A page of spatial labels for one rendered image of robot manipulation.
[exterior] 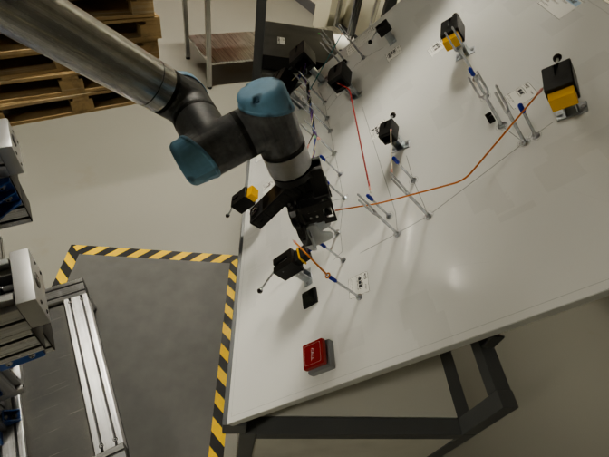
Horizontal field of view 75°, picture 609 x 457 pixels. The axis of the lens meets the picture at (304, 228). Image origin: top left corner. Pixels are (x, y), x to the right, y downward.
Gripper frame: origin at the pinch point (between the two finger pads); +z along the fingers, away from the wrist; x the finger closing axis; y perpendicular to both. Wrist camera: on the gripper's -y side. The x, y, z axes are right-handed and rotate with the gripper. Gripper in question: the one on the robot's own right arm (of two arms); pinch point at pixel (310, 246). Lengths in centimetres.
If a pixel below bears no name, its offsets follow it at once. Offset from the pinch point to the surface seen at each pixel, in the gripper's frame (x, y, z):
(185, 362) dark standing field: 35, -82, 93
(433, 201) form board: 2.6, 26.3, -0.7
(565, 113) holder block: 3, 50, -13
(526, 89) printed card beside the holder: 15, 49, -11
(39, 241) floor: 104, -157, 54
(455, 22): 38, 43, -19
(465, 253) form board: -11.9, 27.2, -1.1
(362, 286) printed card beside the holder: -7.4, 8.0, 7.8
